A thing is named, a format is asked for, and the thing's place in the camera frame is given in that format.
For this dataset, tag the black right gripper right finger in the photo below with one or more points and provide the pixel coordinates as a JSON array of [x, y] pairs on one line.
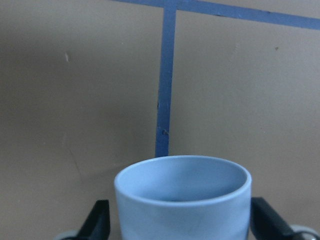
[[267, 224]]

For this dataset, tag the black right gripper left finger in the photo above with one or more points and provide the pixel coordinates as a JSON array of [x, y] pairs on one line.
[[97, 224]]

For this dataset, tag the light blue plastic cup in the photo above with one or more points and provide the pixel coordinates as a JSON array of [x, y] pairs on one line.
[[184, 197]]

